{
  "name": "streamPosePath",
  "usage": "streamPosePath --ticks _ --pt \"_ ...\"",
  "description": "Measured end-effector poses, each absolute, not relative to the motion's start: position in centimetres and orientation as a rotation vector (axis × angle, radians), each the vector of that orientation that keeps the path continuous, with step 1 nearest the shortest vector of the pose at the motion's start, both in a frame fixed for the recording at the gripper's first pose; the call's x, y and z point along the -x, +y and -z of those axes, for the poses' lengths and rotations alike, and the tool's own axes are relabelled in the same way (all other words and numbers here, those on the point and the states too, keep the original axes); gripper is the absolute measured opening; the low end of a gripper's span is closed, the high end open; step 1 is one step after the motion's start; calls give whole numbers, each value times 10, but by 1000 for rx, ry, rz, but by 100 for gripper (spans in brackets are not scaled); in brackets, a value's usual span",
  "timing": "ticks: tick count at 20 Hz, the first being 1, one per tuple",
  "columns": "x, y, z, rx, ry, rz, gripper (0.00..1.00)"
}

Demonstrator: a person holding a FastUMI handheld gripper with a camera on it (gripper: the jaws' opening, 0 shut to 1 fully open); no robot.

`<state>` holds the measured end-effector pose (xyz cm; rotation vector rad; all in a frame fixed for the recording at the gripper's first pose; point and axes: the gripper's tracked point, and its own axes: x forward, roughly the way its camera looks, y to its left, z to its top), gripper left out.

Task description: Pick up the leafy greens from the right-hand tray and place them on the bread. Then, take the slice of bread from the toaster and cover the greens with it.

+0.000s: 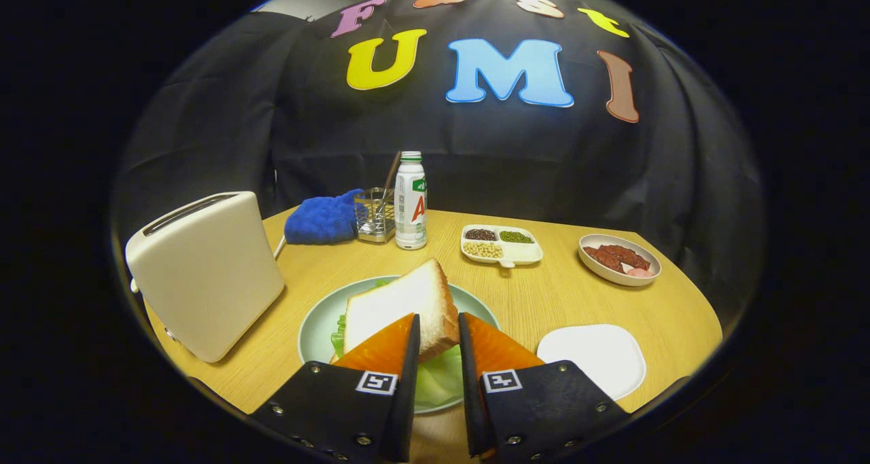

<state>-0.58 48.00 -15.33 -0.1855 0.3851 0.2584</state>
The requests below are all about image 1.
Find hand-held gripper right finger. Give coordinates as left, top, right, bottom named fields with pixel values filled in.
left=459, top=313, right=629, bottom=461

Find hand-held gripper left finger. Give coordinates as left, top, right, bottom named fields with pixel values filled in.
left=248, top=313, right=421, bottom=463

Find green lettuce leaf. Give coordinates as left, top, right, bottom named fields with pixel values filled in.
left=331, top=279, right=465, bottom=408

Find toasted bread slice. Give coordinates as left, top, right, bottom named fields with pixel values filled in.
left=343, top=258, right=461, bottom=363

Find light green plate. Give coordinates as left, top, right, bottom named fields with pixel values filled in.
left=298, top=275, right=502, bottom=414

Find white flat plate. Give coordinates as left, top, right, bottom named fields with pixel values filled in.
left=536, top=324, right=647, bottom=401

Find white divided dish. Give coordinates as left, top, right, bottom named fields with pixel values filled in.
left=460, top=224, right=544, bottom=268

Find white bowl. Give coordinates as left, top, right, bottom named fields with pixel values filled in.
left=578, top=234, right=662, bottom=287

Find white drink bottle green cap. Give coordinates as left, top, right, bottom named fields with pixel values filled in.
left=394, top=151, right=428, bottom=250

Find blue oven mitt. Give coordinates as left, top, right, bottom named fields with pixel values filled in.
left=284, top=189, right=366, bottom=245

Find red meat slices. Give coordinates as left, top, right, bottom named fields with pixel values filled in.
left=585, top=245, right=653, bottom=279

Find white toaster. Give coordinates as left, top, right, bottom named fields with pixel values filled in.
left=126, top=191, right=286, bottom=363

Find black backdrop cloth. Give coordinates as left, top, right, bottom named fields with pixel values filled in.
left=112, top=0, right=765, bottom=329

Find metal wire utensil holder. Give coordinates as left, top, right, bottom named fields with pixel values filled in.
left=354, top=188, right=396, bottom=243

